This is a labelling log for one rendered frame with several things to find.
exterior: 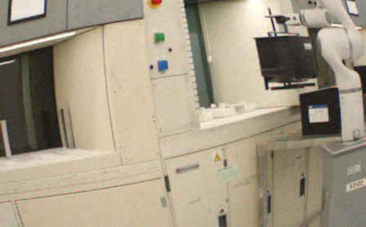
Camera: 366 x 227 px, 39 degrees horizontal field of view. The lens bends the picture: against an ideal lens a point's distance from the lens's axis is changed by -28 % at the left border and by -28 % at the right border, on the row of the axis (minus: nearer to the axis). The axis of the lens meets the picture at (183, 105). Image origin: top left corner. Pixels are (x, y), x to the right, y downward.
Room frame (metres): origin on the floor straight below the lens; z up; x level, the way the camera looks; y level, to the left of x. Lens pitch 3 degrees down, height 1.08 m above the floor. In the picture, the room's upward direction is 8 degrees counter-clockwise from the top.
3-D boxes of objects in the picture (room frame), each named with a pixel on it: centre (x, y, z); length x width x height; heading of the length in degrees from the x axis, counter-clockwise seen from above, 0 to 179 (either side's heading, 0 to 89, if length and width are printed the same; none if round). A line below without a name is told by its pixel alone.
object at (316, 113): (2.46, -0.65, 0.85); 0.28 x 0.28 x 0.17; 34
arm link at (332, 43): (1.97, -0.58, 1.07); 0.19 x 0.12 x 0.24; 89
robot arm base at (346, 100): (1.97, -0.62, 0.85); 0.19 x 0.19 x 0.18
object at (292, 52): (2.56, -0.46, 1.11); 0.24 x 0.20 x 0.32; 131
